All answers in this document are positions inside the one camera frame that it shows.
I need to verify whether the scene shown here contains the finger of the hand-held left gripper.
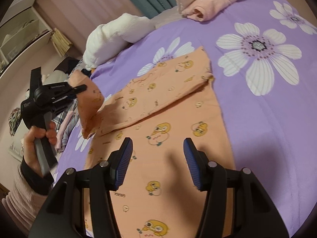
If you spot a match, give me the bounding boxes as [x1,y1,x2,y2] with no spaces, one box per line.
[51,84,88,97]
[53,93,76,111]

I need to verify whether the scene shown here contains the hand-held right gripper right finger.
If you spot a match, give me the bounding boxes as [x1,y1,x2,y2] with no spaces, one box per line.
[183,137,290,238]

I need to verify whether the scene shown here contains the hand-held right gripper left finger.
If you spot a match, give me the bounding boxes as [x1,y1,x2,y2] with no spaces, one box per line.
[28,137,134,238]

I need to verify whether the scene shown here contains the orange cartoon print pants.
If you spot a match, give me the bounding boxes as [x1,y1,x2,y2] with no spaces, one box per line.
[68,47,236,238]

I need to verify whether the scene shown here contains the person's left forearm pink sleeve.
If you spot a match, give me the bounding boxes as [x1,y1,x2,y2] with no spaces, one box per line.
[1,157,55,220]

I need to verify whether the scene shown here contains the person's left hand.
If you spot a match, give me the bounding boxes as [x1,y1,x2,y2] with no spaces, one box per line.
[23,121,58,170]

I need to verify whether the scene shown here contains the dark brown cushion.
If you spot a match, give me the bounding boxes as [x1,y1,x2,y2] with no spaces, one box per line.
[53,57,81,75]

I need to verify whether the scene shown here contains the light pink cloth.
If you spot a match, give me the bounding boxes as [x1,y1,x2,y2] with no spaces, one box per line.
[56,111,75,152]

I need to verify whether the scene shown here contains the beige ribbed hanging bundle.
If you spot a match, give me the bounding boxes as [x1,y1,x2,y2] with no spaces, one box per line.
[51,28,73,55]

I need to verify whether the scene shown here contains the white shelf unit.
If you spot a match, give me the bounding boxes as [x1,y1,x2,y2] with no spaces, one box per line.
[0,5,54,76]

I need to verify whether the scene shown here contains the purple floral bed sheet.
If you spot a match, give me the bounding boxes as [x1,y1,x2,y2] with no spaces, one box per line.
[53,0,317,232]

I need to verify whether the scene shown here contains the white plush blanket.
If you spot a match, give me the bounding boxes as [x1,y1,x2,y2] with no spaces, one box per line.
[83,13,155,68]

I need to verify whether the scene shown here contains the pink curtain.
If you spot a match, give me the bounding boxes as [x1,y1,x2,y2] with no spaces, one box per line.
[33,0,250,56]

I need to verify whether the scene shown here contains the mauve bed pillow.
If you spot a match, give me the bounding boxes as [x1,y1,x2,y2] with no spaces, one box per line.
[151,6,189,29]

